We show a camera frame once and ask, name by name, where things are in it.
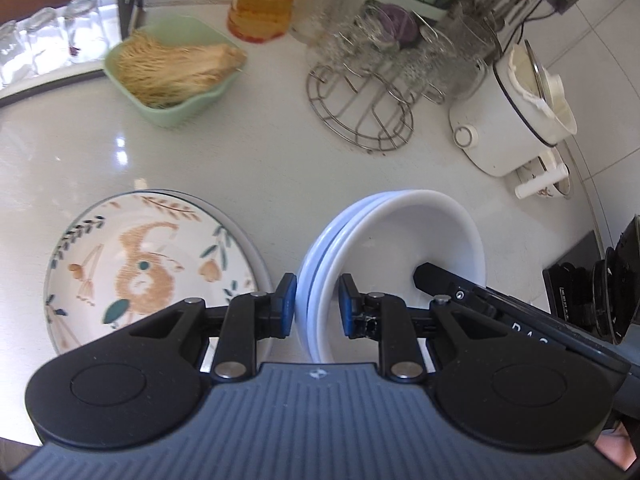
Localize white plate pink flower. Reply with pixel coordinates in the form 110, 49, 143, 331
44, 187, 275, 361

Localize purple round object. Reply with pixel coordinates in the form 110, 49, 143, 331
372, 3, 419, 46

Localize tall textured glass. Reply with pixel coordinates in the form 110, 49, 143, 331
449, 0, 504, 102

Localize green plastic basket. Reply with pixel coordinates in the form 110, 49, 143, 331
103, 15, 249, 129

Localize clear drinking glass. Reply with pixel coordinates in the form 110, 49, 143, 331
65, 0, 109, 64
20, 7, 71, 74
0, 20, 34, 86

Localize red lid plastic jar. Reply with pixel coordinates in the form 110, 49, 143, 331
227, 0, 302, 44

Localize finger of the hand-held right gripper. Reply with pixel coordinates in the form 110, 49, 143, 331
413, 261, 503, 319

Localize clear stemmed glass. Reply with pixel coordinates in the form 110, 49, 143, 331
404, 25, 451, 102

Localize printed ceramic bowl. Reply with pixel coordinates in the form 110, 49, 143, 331
514, 147, 572, 200

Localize clear rack glass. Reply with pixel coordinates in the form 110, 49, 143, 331
309, 2, 371, 77

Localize white electric cooking pot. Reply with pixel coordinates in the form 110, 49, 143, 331
448, 40, 579, 179

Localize black induction cooktop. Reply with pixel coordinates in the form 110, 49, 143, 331
542, 230, 609, 322

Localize white bowl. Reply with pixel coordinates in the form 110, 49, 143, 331
320, 190, 488, 364

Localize black knife rack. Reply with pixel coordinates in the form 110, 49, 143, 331
113, 0, 146, 44

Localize metal wire glass rack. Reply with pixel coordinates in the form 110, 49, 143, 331
305, 0, 446, 152

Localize pale dried noodles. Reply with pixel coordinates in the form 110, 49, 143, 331
115, 30, 246, 108

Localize silver tray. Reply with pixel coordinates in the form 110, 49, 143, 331
0, 5, 121, 107

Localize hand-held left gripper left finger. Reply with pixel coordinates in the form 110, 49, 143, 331
129, 272, 299, 382

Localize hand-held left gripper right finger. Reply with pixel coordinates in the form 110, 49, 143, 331
337, 272, 503, 382

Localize pale blue bowl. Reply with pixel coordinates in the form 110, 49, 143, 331
306, 190, 466, 364
296, 190, 451, 362

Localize squirrel print plate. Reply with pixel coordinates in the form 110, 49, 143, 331
44, 190, 261, 357

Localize person's right hand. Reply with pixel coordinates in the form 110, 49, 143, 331
596, 422, 640, 472

